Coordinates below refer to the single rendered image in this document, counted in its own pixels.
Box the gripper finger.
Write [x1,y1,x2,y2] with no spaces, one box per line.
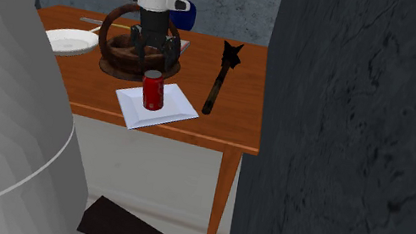
[125,23,153,70]
[157,34,184,74]

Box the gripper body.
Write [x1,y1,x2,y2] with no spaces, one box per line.
[134,6,175,52]

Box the grey flat book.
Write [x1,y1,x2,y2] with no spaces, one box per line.
[176,38,192,58]

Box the yellow pencil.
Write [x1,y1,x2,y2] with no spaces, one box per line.
[102,20,133,31]

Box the blue cup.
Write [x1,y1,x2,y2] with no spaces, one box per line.
[166,0,200,33]

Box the red drink can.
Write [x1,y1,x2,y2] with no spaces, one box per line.
[137,68,169,114]

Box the grey flat knife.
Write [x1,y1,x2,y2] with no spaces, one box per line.
[79,16,104,26]

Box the black spiked mace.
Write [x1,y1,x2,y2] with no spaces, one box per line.
[200,37,246,120]

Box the white square plate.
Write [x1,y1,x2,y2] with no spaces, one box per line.
[109,74,204,141]

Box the white round plate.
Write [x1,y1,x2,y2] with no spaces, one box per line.
[42,24,101,63]

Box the orange wooden table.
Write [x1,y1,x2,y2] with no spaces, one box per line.
[4,1,278,234]

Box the brown wicker basket with handle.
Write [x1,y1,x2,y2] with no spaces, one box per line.
[92,0,191,89]

